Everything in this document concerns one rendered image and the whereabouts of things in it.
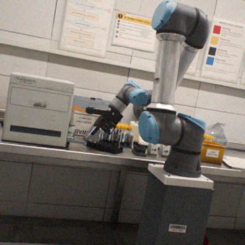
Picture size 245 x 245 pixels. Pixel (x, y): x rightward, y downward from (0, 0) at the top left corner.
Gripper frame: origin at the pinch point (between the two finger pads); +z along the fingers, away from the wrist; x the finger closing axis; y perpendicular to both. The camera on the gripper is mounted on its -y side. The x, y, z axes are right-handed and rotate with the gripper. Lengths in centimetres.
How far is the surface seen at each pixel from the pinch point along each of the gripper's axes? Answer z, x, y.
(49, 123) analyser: 4.1, -4.5, -18.3
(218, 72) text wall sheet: -89, 59, 59
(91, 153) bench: 3.1, -8.1, 4.2
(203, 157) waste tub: -30, 1, 56
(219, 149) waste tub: -39, 0, 60
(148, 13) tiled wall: -85, 60, -5
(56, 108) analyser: -3.3, -4.5, -20.3
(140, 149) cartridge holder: -12.6, 0.2, 25.0
